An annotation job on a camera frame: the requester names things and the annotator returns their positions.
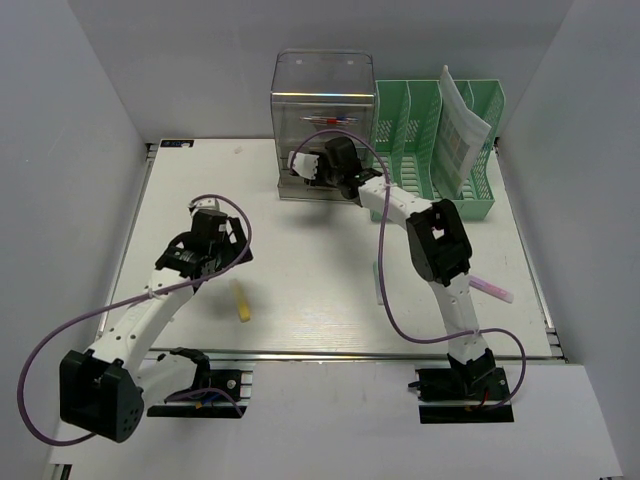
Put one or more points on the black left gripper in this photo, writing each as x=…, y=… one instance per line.
x=234, y=250

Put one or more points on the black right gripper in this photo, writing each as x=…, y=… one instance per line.
x=322, y=161

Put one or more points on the red pen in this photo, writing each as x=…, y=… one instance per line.
x=321, y=120

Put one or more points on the clear drawer storage box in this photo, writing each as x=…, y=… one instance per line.
x=318, y=82

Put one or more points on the yellow highlighter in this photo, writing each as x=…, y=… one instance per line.
x=241, y=301

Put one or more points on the mesh document pouch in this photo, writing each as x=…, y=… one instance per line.
x=459, y=139

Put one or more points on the green cap highlighter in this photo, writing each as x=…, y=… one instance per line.
x=377, y=285

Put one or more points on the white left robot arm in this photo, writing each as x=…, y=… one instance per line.
x=107, y=388

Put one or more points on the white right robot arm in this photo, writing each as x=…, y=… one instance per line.
x=439, y=249

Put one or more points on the green file organizer rack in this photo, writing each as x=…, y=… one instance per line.
x=408, y=116

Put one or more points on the black label sticker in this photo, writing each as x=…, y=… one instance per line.
x=176, y=143

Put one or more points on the pink highlighter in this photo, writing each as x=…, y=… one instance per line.
x=491, y=289

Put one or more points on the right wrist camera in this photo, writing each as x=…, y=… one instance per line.
x=304, y=165

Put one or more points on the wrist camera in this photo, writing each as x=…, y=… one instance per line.
x=206, y=203
x=304, y=165

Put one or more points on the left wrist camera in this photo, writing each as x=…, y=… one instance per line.
x=206, y=203

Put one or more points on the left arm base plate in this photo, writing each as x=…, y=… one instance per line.
x=221, y=393

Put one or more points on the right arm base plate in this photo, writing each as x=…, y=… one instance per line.
x=444, y=399

